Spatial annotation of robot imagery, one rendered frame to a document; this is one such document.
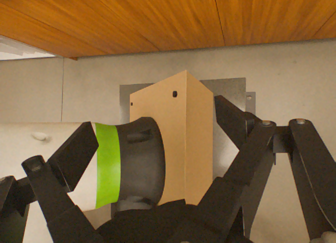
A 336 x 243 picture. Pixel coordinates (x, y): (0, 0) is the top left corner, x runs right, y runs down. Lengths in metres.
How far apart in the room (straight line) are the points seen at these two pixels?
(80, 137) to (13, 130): 0.13
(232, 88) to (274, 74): 0.99
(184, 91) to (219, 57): 1.23
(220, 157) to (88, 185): 0.29
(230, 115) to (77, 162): 0.13
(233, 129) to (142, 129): 0.16
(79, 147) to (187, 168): 0.12
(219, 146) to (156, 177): 0.21
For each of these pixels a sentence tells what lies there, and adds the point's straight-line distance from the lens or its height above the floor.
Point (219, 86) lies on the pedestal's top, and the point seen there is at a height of 0.94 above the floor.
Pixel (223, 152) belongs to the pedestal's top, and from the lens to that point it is 0.45.
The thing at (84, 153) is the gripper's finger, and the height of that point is 1.25.
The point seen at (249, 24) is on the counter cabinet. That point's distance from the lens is 1.10.
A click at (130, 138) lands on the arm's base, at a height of 1.13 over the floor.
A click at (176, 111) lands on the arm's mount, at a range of 0.24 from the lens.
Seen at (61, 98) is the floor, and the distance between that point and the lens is 2.15.
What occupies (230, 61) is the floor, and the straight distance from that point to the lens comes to 1.43.
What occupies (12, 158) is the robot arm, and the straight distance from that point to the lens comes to 0.27.
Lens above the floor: 1.38
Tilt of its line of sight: 69 degrees down
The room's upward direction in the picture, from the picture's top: 90 degrees counter-clockwise
